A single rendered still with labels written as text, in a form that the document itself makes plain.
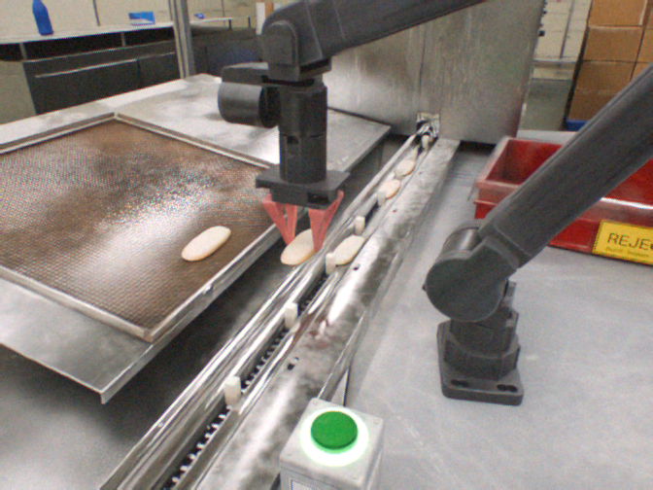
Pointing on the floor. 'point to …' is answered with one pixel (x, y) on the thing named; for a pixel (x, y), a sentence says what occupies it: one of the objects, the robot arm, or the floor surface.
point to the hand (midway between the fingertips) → (303, 241)
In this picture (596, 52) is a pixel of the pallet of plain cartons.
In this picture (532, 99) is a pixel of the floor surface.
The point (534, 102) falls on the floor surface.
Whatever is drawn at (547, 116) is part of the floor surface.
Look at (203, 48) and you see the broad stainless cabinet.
